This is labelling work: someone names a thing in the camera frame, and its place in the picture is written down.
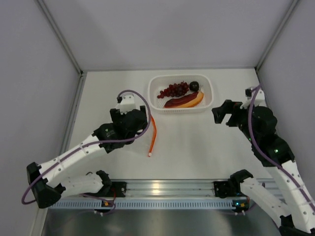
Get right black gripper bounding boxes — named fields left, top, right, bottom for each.
left=213, top=99, right=259, bottom=144

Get clear zip top bag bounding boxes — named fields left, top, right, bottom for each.
left=129, top=116, right=158, bottom=157

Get fake orange food piece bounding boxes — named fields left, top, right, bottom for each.
left=164, top=91, right=204, bottom=109

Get fake black food piece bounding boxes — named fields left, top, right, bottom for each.
left=189, top=81, right=200, bottom=92

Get fake purple grapes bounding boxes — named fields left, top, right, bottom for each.
left=157, top=82, right=189, bottom=99

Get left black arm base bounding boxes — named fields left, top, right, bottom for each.
left=104, top=181, right=127, bottom=198

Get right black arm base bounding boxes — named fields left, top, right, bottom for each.
left=213, top=181, right=237, bottom=199

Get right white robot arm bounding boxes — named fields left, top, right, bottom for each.
left=212, top=100, right=315, bottom=236

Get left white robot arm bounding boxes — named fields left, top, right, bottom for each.
left=27, top=106, right=151, bottom=208

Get white perforated plastic basket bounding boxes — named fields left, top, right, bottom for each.
left=148, top=74, right=214, bottom=114

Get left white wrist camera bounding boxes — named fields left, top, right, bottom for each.
left=115, top=94, right=136, bottom=114

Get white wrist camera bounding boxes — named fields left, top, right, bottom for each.
left=115, top=94, right=136, bottom=114
left=240, top=86, right=265, bottom=109

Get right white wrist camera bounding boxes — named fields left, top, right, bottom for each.
left=240, top=86, right=265, bottom=109

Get aluminium mounting rail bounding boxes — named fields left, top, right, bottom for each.
left=108, top=178, right=284, bottom=197

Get grey slotted cable duct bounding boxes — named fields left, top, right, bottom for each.
left=49, top=198, right=248, bottom=210

